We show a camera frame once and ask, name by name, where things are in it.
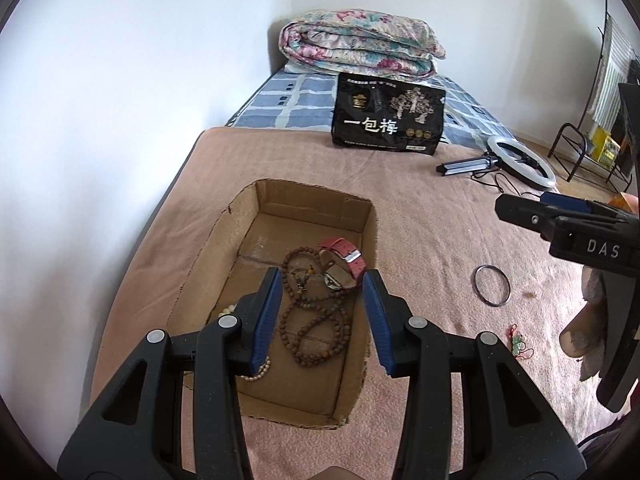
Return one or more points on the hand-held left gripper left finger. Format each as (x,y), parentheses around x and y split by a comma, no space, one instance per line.
(265,315)

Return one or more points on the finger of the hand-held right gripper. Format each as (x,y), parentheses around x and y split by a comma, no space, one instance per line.
(520,212)
(565,202)

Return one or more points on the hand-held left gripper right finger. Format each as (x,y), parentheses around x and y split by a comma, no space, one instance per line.
(380,325)

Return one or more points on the white pearl strand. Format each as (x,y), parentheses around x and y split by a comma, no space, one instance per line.
(257,371)

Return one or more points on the cardboard box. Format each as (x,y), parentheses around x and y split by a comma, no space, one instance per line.
(300,230)

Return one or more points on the dark metal bangle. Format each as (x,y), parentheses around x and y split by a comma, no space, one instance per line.
(492,303)

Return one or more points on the person's right hand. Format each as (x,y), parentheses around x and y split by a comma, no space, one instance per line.
(587,332)

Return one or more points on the black metal clothes rack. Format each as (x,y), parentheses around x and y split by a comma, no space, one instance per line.
(565,145)

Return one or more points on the yellow box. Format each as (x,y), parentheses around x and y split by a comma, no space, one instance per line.
(605,147)

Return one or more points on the black folded tripod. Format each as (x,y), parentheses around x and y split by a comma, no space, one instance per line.
(465,166)

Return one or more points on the pink blanket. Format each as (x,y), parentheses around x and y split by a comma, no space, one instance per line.
(425,210)

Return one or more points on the striped towel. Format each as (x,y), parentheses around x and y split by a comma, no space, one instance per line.
(612,70)

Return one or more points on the black snack bag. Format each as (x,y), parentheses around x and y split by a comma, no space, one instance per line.
(385,115)

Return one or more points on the blue checked bedsheet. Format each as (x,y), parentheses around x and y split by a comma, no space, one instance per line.
(295,100)

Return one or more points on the folded floral quilt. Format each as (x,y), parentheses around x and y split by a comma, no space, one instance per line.
(360,40)

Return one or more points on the white pillow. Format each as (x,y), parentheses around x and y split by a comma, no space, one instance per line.
(305,67)

